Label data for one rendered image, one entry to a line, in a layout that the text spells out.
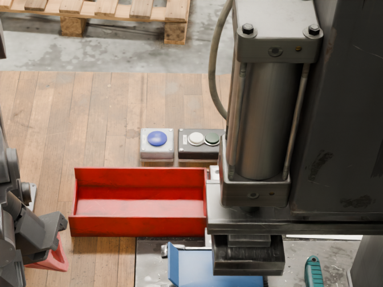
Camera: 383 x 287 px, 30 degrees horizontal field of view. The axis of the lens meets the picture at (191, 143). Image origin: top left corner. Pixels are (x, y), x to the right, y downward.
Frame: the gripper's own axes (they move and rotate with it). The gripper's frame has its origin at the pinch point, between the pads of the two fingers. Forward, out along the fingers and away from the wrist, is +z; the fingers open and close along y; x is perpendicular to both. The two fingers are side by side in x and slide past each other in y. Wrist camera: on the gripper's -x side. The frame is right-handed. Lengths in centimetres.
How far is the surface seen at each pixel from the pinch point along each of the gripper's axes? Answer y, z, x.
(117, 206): -1.3, 12.4, 20.5
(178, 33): -47, 90, 179
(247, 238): 31.3, 1.1, -1.7
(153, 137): 4.3, 12.4, 36.4
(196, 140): 11.9, 16.6, 36.4
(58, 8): -88, 57, 180
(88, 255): -4.5, 10.7, 9.3
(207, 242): 18.0, 13.7, 8.6
